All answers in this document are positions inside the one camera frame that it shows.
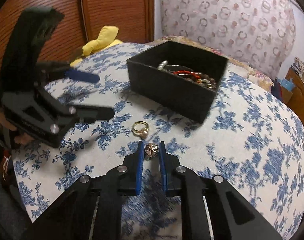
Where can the brown louvered wardrobe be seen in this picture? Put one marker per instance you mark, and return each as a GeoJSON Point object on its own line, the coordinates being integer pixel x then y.
{"type": "Point", "coordinates": [82, 23]}

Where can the person's left hand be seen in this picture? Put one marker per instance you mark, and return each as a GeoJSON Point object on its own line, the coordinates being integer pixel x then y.
{"type": "Point", "coordinates": [22, 139]}

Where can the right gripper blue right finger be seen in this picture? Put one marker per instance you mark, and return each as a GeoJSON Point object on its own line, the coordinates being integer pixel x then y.
{"type": "Point", "coordinates": [211, 208]}

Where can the silver cuff bangle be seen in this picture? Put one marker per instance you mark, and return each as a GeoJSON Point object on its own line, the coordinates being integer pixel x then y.
{"type": "Point", "coordinates": [165, 66]}

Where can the yellow Pikachu plush toy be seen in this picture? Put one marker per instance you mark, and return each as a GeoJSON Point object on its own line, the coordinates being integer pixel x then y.
{"type": "Point", "coordinates": [107, 38]}

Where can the blue gift bag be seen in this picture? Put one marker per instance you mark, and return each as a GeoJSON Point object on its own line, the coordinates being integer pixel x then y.
{"type": "Point", "coordinates": [287, 84]}

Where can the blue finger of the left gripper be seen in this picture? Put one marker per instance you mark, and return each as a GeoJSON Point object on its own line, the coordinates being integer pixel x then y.
{"type": "Point", "coordinates": [88, 114]}
{"type": "Point", "coordinates": [55, 70]}

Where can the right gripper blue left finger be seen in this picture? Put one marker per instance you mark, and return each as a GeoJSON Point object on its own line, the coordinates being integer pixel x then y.
{"type": "Point", "coordinates": [91, 208]}

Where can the wooden sideboard cabinet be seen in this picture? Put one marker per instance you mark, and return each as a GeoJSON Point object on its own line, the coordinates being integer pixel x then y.
{"type": "Point", "coordinates": [296, 102]}

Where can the pink circle patterned curtain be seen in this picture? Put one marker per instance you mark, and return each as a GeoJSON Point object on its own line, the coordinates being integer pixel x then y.
{"type": "Point", "coordinates": [259, 33]}

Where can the black square jewelry box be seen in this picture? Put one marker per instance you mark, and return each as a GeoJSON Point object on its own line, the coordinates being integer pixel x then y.
{"type": "Point", "coordinates": [184, 97]}

